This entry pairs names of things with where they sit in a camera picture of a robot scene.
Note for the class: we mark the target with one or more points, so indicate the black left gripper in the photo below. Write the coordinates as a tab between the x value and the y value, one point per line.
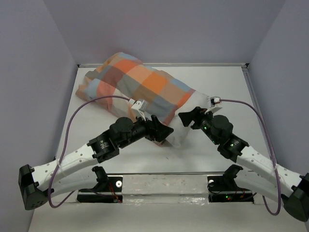
154	129

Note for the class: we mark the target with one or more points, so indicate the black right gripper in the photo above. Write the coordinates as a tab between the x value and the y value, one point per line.
197	113

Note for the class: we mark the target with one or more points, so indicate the white pillow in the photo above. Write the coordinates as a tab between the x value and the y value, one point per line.
180	121

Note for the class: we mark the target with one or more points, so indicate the colourful checked pillowcase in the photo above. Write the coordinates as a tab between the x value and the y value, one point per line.
122	77

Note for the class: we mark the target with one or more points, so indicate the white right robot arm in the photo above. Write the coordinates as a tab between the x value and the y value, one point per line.
270	179

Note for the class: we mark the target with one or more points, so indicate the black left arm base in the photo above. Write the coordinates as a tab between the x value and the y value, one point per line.
108	188

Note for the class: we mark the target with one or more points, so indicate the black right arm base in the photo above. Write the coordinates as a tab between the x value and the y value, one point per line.
223	188

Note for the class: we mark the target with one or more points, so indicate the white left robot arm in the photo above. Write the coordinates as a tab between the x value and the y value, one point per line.
35	183

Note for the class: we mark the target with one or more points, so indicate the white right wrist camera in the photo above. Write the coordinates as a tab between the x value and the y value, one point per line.
215	105

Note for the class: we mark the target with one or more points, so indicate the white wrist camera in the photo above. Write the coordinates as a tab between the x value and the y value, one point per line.
137	108
215	105

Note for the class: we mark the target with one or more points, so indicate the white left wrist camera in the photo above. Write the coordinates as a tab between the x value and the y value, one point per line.
137	108

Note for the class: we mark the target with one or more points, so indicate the aluminium table edge rail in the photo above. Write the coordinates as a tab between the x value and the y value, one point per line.
243	65

